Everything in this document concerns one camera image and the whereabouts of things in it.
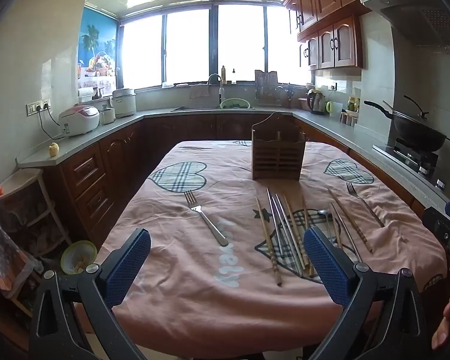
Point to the range hood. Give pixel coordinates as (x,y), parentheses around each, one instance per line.
(416,11)

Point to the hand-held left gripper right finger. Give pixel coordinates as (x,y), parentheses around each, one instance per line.
(324,266)

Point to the metal spoon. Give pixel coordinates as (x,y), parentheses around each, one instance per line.
(324,213)

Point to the kitchen window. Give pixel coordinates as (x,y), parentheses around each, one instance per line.
(187,45)

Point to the wooden cabinets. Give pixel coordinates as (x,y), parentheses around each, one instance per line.
(97,180)
(337,18)

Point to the green basin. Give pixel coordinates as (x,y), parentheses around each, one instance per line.
(234,103)

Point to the green white pitcher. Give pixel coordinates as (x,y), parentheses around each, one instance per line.
(333,109)

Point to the brown bottle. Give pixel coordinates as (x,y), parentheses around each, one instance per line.
(223,75)

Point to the chrome sink faucet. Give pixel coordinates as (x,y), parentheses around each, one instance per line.
(219,90)

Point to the wooden lower cabinets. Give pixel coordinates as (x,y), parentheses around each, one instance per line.
(97,180)

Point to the wooden upper cabinets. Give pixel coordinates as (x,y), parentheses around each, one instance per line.
(337,18)

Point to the white storage shelf rack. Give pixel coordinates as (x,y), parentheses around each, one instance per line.
(33,210)

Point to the jar with yellow contents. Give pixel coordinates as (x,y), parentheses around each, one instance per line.
(353,104)

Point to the row of spice jars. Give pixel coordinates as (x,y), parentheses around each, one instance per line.
(349,119)

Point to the wooden utensil holder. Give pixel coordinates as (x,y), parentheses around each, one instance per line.
(277,157)

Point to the dark hanging kitchen tools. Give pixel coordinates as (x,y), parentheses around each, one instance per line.
(289,95)

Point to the large white electric cooker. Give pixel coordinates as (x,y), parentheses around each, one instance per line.
(123,103)

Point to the small white pot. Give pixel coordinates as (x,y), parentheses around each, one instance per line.
(107,116)

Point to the metal chopstick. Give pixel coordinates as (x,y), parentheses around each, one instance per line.
(289,228)
(281,225)
(274,217)

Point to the paper towel roll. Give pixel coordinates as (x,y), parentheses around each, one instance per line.
(85,94)

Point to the clear bottle with dark cap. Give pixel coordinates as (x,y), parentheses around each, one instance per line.
(233,77)

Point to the pink plaid-heart tablecloth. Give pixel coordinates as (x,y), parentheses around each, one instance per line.
(210,288)

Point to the yellow fruit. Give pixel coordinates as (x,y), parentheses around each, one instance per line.
(54,150)

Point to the floral cloth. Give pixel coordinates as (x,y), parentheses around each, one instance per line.
(2,247)

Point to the beach fruit wall poster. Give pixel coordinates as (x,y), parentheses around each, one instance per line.
(97,45)

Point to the gas stove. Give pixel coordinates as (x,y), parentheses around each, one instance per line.
(408,155)

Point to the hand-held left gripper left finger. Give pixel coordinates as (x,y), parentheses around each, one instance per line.
(129,266)

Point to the white pink rice cooker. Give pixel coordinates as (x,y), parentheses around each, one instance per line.
(78,120)

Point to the metal fork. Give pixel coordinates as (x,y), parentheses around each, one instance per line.
(206,219)
(363,204)

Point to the green bowl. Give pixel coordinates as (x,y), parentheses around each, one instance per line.
(78,258)

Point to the wall power socket strip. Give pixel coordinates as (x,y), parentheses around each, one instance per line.
(38,106)

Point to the electric kettle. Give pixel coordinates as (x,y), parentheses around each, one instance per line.
(315,102)

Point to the grey kitchen countertop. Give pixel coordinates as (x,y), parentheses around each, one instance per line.
(86,138)

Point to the black wok with lid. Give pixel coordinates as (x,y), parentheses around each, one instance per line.
(416,131)

